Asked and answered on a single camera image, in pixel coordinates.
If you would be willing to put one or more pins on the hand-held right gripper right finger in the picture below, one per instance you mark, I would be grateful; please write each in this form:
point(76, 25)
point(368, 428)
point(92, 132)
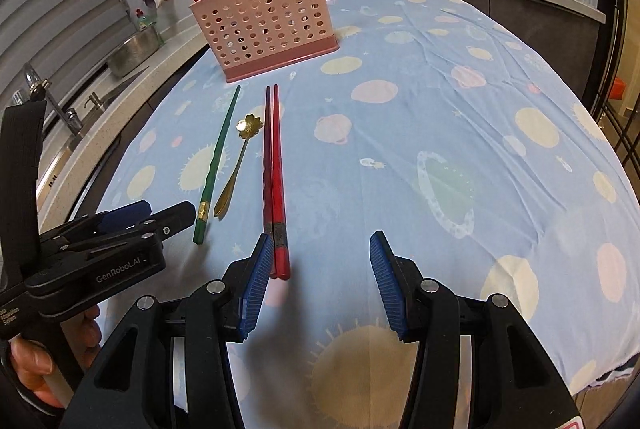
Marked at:
point(387, 284)

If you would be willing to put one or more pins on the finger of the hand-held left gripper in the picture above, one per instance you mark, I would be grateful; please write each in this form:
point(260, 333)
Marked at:
point(170, 219)
point(125, 214)

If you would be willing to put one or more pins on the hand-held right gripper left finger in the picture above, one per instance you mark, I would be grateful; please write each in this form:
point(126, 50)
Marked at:
point(255, 289)

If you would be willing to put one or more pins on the green chopstick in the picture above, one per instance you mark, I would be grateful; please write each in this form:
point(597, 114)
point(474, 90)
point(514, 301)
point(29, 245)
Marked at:
point(215, 169)

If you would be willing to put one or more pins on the gold flower spoon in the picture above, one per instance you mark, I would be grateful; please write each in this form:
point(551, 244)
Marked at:
point(248, 125)

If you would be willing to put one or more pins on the pink perforated utensil holder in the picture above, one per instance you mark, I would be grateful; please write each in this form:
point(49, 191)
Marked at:
point(265, 29)

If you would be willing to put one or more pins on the person's left hand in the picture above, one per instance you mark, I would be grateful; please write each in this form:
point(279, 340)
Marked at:
point(32, 364)

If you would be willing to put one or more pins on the stainless steel sink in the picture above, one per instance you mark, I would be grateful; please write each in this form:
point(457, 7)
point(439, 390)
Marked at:
point(57, 166)

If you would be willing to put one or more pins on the chrome faucet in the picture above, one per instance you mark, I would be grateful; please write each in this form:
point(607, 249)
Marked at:
point(70, 121)

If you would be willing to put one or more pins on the soap dispenser pump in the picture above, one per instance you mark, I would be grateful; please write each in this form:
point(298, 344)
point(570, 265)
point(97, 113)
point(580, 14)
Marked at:
point(92, 101)

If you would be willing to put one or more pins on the blue planet print tablecloth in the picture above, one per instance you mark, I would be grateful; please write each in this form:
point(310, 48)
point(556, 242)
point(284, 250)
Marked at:
point(400, 134)

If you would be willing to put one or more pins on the metal bowl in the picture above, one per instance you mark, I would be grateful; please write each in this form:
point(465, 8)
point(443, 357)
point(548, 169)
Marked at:
point(132, 54)

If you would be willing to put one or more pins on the green dish soap bottle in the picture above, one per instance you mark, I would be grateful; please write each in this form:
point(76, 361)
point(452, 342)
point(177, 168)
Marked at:
point(143, 21)

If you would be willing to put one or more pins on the orange object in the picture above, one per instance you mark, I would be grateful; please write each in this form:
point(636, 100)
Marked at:
point(618, 89)

